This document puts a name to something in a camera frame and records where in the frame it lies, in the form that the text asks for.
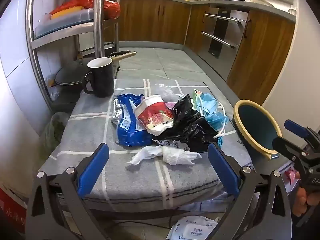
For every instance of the stainless steel built-in appliance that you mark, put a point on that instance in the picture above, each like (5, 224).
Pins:
(225, 25)

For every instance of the green plastic bag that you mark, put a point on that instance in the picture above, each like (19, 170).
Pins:
(53, 132)

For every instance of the wooden kitchen cabinets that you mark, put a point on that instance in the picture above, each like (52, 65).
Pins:
(150, 20)

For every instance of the stainless steel rack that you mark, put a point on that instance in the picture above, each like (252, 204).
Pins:
(100, 17)

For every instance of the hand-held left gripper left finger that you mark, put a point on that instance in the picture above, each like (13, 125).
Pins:
(93, 170)

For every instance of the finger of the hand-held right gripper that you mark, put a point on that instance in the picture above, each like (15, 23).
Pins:
(286, 145)
(296, 128)

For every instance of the teal bin with yellow rim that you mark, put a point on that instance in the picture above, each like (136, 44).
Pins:
(255, 122)

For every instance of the blue grey tray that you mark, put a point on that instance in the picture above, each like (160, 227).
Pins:
(67, 25)

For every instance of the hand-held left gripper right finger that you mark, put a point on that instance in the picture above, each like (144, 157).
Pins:
(223, 172)

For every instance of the white wet wipes pack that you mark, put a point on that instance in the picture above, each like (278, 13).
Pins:
(192, 230)

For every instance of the pink wrapper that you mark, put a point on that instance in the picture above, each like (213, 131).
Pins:
(170, 104)

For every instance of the red plastic bag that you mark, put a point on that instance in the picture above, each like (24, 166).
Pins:
(110, 7)

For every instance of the grey checked blanket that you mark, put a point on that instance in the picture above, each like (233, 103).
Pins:
(140, 180)

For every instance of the person's right hand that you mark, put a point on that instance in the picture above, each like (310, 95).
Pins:
(298, 200)

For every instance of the clear plastic wrap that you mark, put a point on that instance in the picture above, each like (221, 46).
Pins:
(162, 90)

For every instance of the dark wok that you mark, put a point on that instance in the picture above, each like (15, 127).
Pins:
(70, 78)

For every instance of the white tissue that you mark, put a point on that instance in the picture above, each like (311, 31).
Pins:
(172, 156)

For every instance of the red cardboard box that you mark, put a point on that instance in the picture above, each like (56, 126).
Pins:
(12, 212)

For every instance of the blue face mask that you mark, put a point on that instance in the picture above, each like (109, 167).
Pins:
(208, 101)
(216, 120)

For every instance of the blue snack bag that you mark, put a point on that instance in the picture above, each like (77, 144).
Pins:
(127, 130)

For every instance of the white bowl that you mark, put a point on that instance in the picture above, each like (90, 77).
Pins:
(261, 1)

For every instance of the red floral paper cup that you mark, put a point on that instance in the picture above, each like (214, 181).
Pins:
(152, 115)

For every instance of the black mug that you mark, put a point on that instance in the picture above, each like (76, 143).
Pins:
(102, 80)

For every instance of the black plastic bag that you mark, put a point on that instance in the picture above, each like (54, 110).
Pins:
(187, 127)

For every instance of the pale green medicine box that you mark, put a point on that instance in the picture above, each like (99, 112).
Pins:
(198, 95)

